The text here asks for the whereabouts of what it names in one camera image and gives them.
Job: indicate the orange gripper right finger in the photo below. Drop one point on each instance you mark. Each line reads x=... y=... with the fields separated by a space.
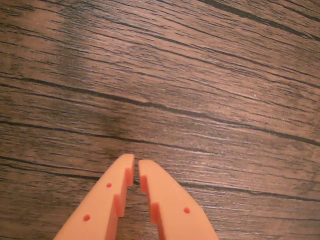
x=172 y=207

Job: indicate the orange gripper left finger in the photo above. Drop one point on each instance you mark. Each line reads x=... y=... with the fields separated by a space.
x=100 y=205

